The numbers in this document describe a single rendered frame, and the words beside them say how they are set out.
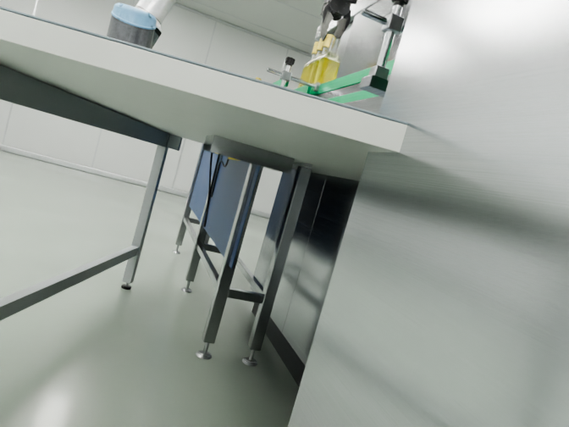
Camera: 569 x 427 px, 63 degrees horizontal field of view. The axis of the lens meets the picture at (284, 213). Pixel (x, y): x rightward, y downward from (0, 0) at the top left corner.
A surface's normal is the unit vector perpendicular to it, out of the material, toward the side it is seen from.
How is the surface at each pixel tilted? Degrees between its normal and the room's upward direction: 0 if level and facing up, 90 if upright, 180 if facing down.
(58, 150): 90
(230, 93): 90
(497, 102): 90
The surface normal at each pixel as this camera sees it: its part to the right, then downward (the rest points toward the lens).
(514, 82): -0.92, -0.24
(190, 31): 0.28, 0.15
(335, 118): 0.00, 0.07
